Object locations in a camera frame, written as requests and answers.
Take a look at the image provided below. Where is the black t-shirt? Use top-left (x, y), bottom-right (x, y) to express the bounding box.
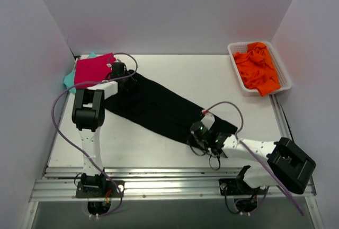
top-left (104, 71), bottom-right (238, 150)

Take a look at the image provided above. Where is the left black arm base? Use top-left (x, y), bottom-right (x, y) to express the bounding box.
top-left (75, 173), bottom-right (125, 216)

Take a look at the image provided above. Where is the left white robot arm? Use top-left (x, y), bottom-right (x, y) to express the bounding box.
top-left (72, 62), bottom-right (136, 197)

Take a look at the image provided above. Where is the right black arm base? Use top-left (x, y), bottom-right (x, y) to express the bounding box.
top-left (219, 178), bottom-right (269, 216)

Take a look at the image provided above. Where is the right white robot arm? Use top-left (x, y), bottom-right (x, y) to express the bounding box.
top-left (188, 121), bottom-right (316, 195)

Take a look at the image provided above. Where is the folded pink t-shirt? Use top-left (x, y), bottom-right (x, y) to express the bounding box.
top-left (74, 53), bottom-right (114, 84)

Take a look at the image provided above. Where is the folded teal t-shirt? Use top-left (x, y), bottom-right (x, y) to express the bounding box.
top-left (64, 52), bottom-right (97, 88)

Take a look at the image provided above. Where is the crumpled orange t-shirt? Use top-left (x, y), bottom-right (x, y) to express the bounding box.
top-left (233, 42), bottom-right (281, 96)

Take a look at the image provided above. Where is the white plastic basket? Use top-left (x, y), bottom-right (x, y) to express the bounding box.
top-left (227, 41), bottom-right (292, 96)

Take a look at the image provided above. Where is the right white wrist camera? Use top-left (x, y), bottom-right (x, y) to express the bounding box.
top-left (201, 110), bottom-right (215, 129)

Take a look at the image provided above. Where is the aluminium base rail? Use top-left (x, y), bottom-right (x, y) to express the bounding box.
top-left (28, 166), bottom-right (317, 202)

